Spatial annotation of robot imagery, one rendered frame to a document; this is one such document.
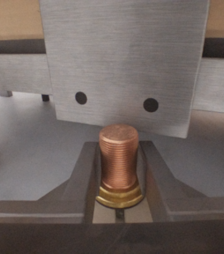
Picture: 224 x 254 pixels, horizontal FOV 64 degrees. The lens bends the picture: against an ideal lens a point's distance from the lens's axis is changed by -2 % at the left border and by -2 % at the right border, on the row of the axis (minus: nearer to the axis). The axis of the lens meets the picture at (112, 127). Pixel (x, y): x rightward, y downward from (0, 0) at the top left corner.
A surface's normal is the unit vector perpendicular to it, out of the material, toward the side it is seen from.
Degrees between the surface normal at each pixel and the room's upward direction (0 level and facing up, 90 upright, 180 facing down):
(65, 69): 90
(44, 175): 180
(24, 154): 180
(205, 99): 90
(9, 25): 90
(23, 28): 90
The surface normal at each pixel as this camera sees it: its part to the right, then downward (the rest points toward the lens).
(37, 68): -0.33, 0.44
